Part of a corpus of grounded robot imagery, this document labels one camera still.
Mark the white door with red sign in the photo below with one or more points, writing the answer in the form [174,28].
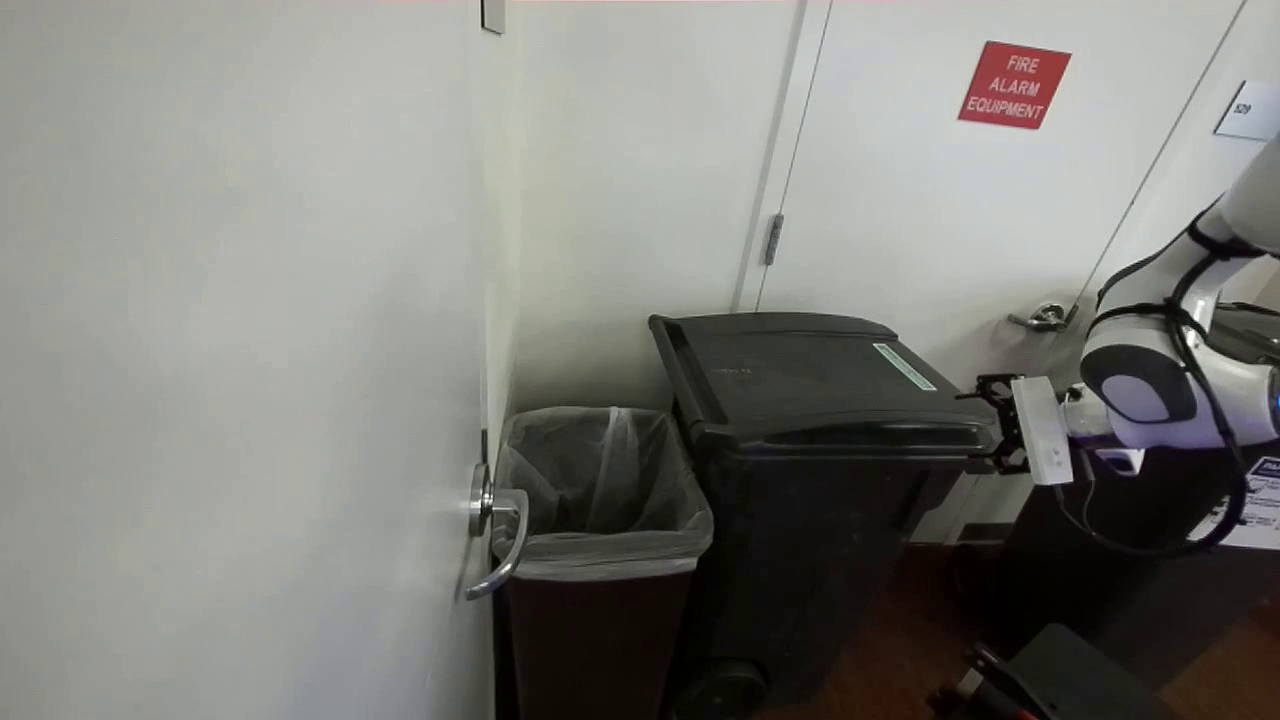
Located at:
[904,214]

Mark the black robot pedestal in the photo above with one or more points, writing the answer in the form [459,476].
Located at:
[1064,575]

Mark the red fire alarm sign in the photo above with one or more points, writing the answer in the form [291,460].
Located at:
[1013,85]

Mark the black bin lid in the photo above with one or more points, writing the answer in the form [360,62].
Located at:
[800,381]

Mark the clear plastic bin liner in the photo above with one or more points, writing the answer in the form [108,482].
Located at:
[603,533]

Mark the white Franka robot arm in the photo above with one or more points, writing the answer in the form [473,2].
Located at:
[1160,387]

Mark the plain white door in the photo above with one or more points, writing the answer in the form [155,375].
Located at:
[241,363]

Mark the grey door hinge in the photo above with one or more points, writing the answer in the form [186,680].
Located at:
[771,243]

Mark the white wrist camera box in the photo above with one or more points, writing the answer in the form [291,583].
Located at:
[1041,428]

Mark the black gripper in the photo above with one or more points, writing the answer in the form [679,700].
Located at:
[998,422]

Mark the white room sign plate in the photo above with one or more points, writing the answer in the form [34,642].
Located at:
[1249,110]

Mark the white printed paper sheet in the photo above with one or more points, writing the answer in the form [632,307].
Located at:
[1258,512]

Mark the green rectangular sticker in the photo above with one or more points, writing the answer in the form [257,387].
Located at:
[904,365]

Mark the black table platform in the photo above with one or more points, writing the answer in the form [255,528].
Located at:
[1083,680]

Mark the black wheeled bin body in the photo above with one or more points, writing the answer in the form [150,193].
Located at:
[800,561]

